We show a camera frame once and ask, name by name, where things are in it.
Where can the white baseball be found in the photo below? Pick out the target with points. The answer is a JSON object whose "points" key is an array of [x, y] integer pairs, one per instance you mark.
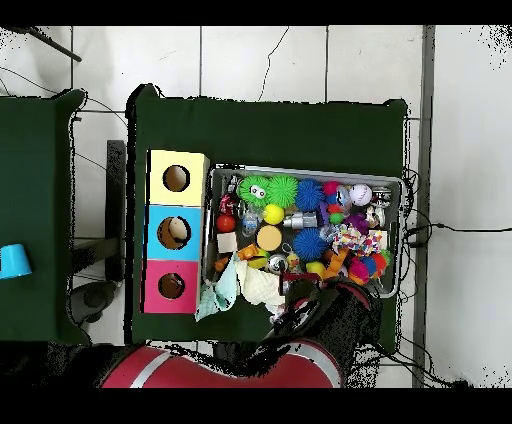
{"points": [[360, 194]]}

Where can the wooden box with three holes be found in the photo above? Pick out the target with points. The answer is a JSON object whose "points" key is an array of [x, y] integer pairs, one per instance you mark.
{"points": [[190, 240]]}

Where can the light blue cup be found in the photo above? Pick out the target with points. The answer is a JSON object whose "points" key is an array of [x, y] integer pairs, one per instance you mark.
{"points": [[14, 262]]}

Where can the cream yellow muslin cloth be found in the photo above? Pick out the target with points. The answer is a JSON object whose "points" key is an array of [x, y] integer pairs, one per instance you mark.
{"points": [[260, 286]]}

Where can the small red ball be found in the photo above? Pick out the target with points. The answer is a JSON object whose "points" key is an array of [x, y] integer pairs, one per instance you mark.
{"points": [[226, 223]]}

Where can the round orange disc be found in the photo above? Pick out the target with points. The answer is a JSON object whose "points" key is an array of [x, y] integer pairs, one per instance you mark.
{"points": [[269, 238]]}

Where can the green spiky ball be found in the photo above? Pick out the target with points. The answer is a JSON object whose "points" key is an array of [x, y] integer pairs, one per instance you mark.
{"points": [[282, 191]]}

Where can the mint green muslin cloth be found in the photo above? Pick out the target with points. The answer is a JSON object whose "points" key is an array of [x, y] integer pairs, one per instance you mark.
{"points": [[218, 292]]}

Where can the small yellow ball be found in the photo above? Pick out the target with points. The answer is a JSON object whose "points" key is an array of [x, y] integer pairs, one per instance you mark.
{"points": [[274, 214]]}

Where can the shallow clear mesh bin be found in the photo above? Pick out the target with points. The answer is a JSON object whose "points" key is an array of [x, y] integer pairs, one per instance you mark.
{"points": [[398, 200]]}

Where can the green covered side table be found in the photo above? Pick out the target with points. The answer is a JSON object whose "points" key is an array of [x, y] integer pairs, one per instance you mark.
{"points": [[36, 216]]}

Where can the black upright panel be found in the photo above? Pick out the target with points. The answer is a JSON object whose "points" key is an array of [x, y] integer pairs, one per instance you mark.
{"points": [[116, 200]]}

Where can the small wooden cube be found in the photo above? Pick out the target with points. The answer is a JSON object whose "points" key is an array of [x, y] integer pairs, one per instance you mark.
{"points": [[227, 242]]}

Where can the black rod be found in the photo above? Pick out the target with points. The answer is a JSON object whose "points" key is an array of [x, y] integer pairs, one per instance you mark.
{"points": [[48, 44]]}

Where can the dark green table cloth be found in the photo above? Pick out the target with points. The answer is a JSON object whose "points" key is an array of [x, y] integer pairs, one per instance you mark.
{"points": [[264, 132]]}

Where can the green furry googly-eyed toy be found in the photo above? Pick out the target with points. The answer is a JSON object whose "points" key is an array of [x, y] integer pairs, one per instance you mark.
{"points": [[254, 190]]}

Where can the grey stand base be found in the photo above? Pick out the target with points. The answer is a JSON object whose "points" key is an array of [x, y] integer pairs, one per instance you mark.
{"points": [[92, 300]]}

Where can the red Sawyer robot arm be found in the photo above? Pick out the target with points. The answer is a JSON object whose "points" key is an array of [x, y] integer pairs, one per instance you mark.
{"points": [[240, 364]]}

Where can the blue spiky ball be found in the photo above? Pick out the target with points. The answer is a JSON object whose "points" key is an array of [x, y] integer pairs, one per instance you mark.
{"points": [[309, 244], [310, 194]]}

